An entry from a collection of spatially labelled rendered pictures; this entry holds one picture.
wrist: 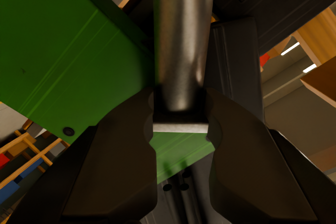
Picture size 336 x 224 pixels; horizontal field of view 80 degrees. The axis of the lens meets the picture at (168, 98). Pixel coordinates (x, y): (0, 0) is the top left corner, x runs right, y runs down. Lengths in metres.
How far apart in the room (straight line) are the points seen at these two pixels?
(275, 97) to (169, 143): 7.56
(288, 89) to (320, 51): 6.73
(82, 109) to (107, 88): 0.03
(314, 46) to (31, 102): 0.94
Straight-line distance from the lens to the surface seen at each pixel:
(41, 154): 5.88
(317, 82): 0.69
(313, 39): 0.98
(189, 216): 0.23
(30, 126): 0.41
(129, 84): 0.15
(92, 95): 0.17
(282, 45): 4.27
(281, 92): 7.69
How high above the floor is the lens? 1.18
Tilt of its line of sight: 8 degrees up
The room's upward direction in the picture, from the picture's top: 138 degrees clockwise
